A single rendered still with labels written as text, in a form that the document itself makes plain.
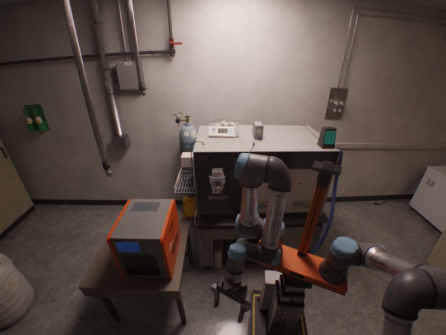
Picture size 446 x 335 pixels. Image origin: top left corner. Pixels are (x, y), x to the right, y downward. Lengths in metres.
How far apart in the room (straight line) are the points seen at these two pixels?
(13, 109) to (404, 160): 5.76
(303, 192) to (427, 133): 2.65
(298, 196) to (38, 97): 3.35
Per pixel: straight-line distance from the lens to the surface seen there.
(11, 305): 2.79
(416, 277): 0.85
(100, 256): 2.00
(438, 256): 3.42
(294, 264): 1.30
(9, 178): 4.07
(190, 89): 2.65
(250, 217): 1.09
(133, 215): 1.58
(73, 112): 3.28
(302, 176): 1.86
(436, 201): 4.07
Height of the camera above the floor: 2.10
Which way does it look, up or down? 29 degrees down
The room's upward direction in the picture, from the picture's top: straight up
